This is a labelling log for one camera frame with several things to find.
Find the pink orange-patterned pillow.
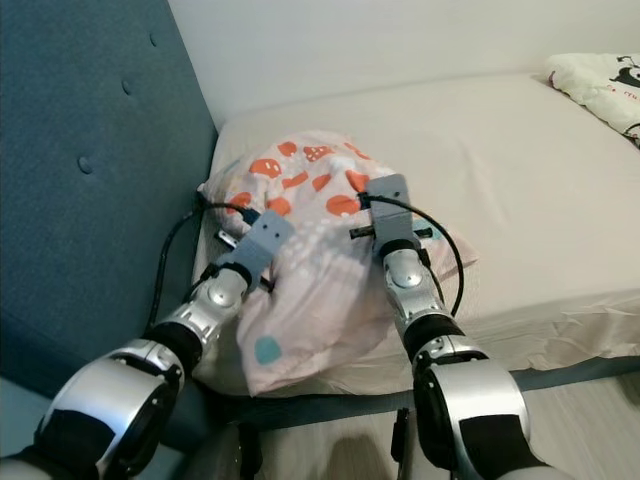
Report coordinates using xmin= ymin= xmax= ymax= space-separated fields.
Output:
xmin=198 ymin=130 xmax=477 ymax=397

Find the bed with white sheet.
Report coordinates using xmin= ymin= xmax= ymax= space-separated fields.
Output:
xmin=195 ymin=72 xmax=640 ymax=397

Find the grey robot lower body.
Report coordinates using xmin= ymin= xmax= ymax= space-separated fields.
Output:
xmin=200 ymin=405 xmax=423 ymax=480

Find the cream cartoon-print comforter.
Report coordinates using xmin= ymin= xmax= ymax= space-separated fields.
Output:
xmin=545 ymin=52 xmax=640 ymax=151

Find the blue upholstered headboard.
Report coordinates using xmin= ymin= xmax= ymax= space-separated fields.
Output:
xmin=0 ymin=0 xmax=219 ymax=453

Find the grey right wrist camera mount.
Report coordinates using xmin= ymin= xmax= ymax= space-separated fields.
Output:
xmin=363 ymin=173 xmax=420 ymax=257

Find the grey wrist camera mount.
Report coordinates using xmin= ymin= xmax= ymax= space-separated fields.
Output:
xmin=363 ymin=173 xmax=420 ymax=257
xmin=228 ymin=210 xmax=299 ymax=288

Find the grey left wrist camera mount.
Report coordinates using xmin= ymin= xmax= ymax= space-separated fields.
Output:
xmin=228 ymin=210 xmax=299 ymax=288

